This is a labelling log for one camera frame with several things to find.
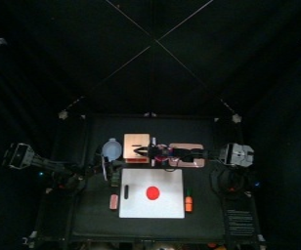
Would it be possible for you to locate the light blue bowl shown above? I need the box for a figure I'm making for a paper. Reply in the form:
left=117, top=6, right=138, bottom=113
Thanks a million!
left=101, top=138, right=123, bottom=162

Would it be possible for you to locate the red round dough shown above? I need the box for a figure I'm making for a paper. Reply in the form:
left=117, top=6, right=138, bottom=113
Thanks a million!
left=146, top=186, right=161, bottom=201

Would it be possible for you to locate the pink rectangular tray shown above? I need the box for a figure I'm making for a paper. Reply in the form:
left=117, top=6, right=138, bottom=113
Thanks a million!
left=167, top=143, right=207, bottom=169

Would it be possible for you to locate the white cutting board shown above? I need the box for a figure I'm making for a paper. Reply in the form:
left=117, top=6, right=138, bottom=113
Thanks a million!
left=118, top=167, right=186, bottom=220

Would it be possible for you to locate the orange toy carrot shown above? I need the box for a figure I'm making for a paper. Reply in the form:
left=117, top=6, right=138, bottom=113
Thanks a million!
left=183, top=187, right=195, bottom=214

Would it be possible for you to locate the white printed label sheet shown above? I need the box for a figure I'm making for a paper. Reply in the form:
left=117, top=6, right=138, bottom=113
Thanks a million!
left=225, top=209, right=258, bottom=237

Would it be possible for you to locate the thin diagonal cord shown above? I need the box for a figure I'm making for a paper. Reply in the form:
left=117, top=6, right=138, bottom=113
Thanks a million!
left=66, top=0, right=215, bottom=110
left=105, top=0, right=237, bottom=115

